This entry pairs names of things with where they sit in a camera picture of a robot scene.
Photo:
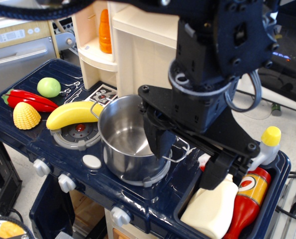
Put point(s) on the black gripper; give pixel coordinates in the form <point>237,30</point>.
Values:
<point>204,120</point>

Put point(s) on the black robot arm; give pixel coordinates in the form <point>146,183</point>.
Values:
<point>218,41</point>

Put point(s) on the stainless steel pot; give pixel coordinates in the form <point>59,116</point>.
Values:
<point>126,150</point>

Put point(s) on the yellow toy banana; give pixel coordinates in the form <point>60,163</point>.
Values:
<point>72,113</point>

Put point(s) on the cream mayonnaise bottle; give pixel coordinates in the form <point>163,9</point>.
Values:
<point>210,211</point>

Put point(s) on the red ketchup bottle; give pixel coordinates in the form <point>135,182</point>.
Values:
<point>249,198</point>

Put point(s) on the grey yellow-capped toy faucet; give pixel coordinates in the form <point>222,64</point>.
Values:
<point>269,147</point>

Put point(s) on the grey right stove knob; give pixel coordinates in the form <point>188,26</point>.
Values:
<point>120,217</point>

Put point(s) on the grey stove knob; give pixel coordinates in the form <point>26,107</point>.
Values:
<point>120,217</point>
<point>41,168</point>
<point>66,183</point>

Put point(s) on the grey oval stove button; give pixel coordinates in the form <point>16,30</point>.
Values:
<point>91,162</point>

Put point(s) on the grey left burner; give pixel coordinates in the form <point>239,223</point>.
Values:
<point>79,136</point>

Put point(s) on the cream toy kitchen cabinet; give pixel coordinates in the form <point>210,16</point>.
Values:
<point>143,46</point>

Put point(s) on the grey middle stove knob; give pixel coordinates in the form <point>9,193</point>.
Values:
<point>66,183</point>

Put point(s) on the orange toy carrot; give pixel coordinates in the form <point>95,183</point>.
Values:
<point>104,33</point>

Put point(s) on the grey left stove knob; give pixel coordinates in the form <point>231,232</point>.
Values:
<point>41,168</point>

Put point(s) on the navy blue toy stove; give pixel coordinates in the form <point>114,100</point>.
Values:
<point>153,210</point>

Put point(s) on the green toy apple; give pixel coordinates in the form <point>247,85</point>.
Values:
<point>49,87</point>

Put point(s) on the red toy chili pepper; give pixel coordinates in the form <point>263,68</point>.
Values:
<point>39,103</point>

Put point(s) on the yellow toy corn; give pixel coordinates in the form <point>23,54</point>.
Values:
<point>25,116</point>

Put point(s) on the black box on floor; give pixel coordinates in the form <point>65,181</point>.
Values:
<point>10,182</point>

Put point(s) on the grey toy dishwasher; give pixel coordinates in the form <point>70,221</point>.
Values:
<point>24,45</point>

